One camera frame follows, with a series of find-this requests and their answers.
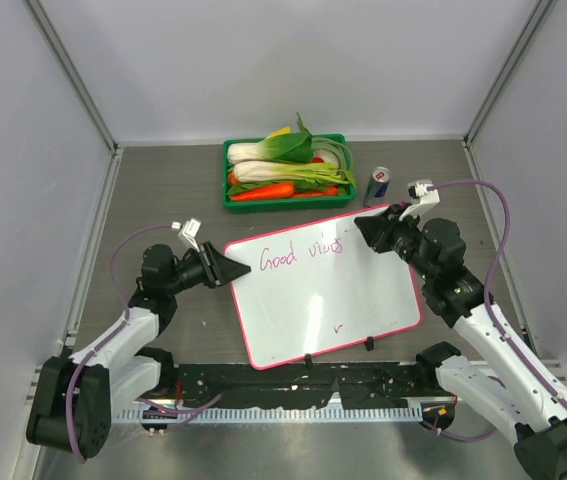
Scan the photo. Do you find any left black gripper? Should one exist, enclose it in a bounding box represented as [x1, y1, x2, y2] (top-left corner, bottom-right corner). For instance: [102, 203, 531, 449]
[165, 241, 249, 295]

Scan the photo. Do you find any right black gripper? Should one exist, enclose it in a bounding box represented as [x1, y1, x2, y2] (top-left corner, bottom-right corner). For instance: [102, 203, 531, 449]
[356, 202, 436, 282]

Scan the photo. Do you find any pink framed whiteboard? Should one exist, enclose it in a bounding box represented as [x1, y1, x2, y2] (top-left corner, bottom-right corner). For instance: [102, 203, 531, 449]
[223, 208, 423, 370]

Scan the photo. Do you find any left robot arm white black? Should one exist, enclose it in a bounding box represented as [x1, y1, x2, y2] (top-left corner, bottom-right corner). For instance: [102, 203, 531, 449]
[26, 242, 251, 461]

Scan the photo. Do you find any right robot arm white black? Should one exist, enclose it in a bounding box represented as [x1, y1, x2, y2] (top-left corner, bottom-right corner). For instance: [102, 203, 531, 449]
[354, 206, 567, 479]

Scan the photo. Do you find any energy drink can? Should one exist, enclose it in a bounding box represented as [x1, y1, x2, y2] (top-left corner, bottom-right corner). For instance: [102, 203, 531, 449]
[363, 166, 392, 208]

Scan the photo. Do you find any red chili pepper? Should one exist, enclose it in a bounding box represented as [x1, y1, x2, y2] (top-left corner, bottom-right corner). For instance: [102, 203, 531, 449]
[292, 186, 339, 198]

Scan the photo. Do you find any green long beans bundle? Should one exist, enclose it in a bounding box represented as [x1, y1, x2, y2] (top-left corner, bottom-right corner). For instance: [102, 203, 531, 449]
[312, 137, 352, 170]

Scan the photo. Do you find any green leaf spinach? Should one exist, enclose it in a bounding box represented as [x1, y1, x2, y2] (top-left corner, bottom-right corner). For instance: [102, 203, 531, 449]
[227, 181, 273, 197]

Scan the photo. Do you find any white onion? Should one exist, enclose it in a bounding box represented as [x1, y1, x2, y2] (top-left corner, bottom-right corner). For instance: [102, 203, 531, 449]
[313, 147, 344, 169]

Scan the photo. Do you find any green plastic tray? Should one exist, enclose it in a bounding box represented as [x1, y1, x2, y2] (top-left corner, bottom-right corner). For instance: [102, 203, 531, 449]
[221, 133, 356, 214]

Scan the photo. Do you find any orange carrot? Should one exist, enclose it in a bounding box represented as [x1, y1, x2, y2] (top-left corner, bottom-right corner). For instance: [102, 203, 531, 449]
[230, 183, 294, 202]

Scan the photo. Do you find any lower celery bok choy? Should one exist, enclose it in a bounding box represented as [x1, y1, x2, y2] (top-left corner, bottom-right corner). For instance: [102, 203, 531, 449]
[231, 161, 356, 185]

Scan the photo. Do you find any upper bok choy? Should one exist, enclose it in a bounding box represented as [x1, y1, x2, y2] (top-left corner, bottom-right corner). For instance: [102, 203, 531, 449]
[227, 116, 313, 165]

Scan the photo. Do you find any yellow pepper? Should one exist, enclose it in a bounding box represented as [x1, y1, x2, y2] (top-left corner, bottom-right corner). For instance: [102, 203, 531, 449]
[267, 126, 291, 139]

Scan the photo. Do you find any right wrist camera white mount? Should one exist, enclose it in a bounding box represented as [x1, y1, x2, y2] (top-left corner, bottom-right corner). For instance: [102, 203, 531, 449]
[399, 179, 440, 221]

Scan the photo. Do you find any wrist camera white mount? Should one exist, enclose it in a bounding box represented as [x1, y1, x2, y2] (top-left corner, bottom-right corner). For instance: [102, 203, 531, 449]
[399, 179, 440, 221]
[171, 218, 202, 252]

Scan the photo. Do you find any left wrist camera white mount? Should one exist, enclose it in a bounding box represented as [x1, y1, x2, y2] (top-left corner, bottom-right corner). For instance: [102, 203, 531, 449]
[171, 218, 202, 252]

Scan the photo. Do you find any white slotted cable duct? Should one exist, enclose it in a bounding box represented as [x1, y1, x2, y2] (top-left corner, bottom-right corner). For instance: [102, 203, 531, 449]
[117, 403, 423, 426]

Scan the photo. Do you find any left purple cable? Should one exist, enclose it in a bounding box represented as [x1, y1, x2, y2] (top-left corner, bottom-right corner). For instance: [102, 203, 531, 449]
[65, 223, 224, 464]

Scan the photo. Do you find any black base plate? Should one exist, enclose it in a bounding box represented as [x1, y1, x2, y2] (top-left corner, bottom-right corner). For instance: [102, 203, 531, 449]
[117, 360, 477, 411]

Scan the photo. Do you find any right aluminium frame post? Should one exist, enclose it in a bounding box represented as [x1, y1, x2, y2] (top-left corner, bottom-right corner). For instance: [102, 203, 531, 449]
[463, 0, 557, 144]

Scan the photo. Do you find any aluminium frame post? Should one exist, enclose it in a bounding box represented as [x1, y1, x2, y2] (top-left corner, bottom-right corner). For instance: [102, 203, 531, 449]
[23, 0, 117, 152]
[463, 0, 557, 144]

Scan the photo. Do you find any left aluminium frame post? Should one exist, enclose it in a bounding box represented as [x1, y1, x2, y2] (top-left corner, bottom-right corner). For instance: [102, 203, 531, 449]
[23, 0, 117, 152]

